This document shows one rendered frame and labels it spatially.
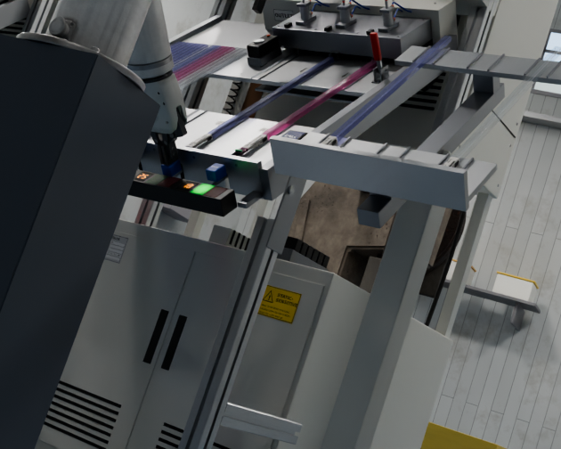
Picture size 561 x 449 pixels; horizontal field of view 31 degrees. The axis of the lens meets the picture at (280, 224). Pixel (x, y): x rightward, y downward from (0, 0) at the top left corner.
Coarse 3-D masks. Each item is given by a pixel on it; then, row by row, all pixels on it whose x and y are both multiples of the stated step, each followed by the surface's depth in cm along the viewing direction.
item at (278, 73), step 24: (216, 24) 259; (240, 24) 256; (288, 48) 234; (216, 72) 227; (240, 72) 224; (264, 72) 222; (288, 72) 220; (336, 72) 216; (312, 96) 217; (336, 96) 215; (360, 96) 204
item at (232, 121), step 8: (320, 64) 218; (328, 64) 220; (304, 72) 215; (312, 72) 216; (296, 80) 212; (304, 80) 214; (280, 88) 209; (288, 88) 210; (272, 96) 206; (256, 104) 203; (264, 104) 204; (240, 112) 200; (248, 112) 201; (232, 120) 197; (240, 120) 199; (216, 128) 195; (224, 128) 195
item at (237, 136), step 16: (192, 112) 206; (208, 112) 206; (192, 128) 199; (208, 128) 198; (240, 128) 196; (256, 128) 195; (288, 128) 193; (304, 128) 191; (176, 144) 193; (208, 144) 191; (224, 144) 190; (240, 144) 189
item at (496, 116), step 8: (560, 48) 181; (552, 56) 178; (544, 64) 176; (536, 72) 174; (528, 80) 172; (520, 88) 170; (528, 88) 171; (512, 96) 168; (520, 96) 169; (504, 104) 166; (512, 104) 167; (496, 112) 164; (504, 112) 165; (488, 120) 162; (496, 120) 162; (480, 128) 160; (488, 128) 160; (472, 136) 158; (480, 136) 158; (464, 144) 156; (472, 144) 156; (456, 152) 155; (464, 152) 154
